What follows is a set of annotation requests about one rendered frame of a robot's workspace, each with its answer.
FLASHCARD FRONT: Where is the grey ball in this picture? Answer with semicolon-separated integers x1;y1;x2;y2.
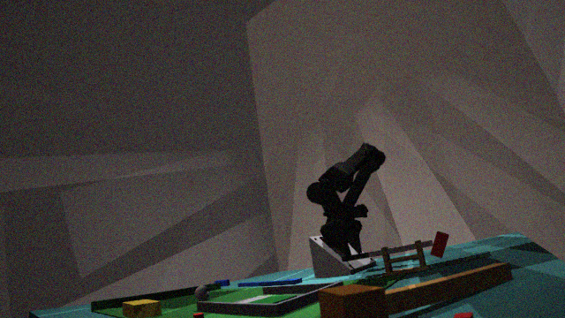
195;285;210;301

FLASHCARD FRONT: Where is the yellow rectangular block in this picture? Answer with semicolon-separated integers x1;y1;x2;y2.
122;299;162;318

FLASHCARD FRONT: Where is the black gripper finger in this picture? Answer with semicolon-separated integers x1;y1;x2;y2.
346;227;362;254
326;228;351;257

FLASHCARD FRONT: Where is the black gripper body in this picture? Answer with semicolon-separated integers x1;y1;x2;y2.
320;201;363;237

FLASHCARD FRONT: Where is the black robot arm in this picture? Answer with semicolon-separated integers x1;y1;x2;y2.
306;143;385;222

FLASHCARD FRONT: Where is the green flat mat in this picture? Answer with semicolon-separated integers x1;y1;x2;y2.
91;273;408;318

